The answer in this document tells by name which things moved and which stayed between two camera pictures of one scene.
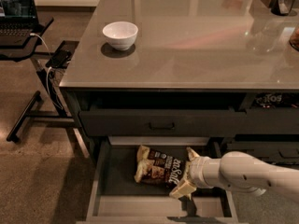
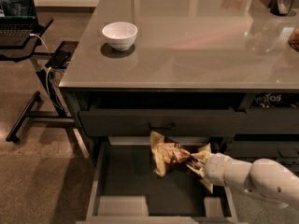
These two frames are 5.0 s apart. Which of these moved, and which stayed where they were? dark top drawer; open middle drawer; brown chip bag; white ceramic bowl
Moved: brown chip bag
Stayed: open middle drawer; dark top drawer; white ceramic bowl
